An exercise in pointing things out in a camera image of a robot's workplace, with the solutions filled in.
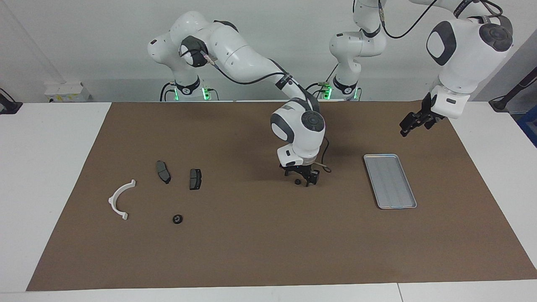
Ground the silver metal tray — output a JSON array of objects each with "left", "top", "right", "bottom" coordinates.
[{"left": 363, "top": 154, "right": 418, "bottom": 210}]

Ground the black stand with pole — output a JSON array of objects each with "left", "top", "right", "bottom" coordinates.
[{"left": 489, "top": 66, "right": 537, "bottom": 113}]

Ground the brown table mat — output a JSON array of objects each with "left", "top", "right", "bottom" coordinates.
[{"left": 26, "top": 101, "right": 537, "bottom": 291}]

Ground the blue bin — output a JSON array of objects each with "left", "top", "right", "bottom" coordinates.
[{"left": 517, "top": 105, "right": 537, "bottom": 147}]

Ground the long dark grey brake pad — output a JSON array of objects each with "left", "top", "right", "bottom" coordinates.
[{"left": 156, "top": 161, "right": 172, "bottom": 185}]

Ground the white power strip box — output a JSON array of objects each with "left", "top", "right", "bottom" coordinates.
[{"left": 44, "top": 82, "right": 91, "bottom": 103}]

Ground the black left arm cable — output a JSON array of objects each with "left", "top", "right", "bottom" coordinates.
[{"left": 378, "top": 0, "right": 504, "bottom": 39}]

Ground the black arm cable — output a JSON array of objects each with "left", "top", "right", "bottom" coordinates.
[
  {"left": 378, "top": 0, "right": 504, "bottom": 39},
  {"left": 201, "top": 49, "right": 332, "bottom": 173}
]

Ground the black left base cable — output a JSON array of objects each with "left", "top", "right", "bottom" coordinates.
[{"left": 300, "top": 63, "right": 338, "bottom": 101}]

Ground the black base cable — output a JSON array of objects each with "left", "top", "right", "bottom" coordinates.
[
  {"left": 159, "top": 82, "right": 177, "bottom": 102},
  {"left": 300, "top": 63, "right": 338, "bottom": 101}
]

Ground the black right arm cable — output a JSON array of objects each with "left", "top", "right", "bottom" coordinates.
[{"left": 201, "top": 49, "right": 332, "bottom": 173}]

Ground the black right base cable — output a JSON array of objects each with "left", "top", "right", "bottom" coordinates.
[{"left": 159, "top": 82, "right": 177, "bottom": 102}]

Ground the white semicircular bracket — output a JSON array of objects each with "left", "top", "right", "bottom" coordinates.
[{"left": 108, "top": 179, "right": 137, "bottom": 221}]

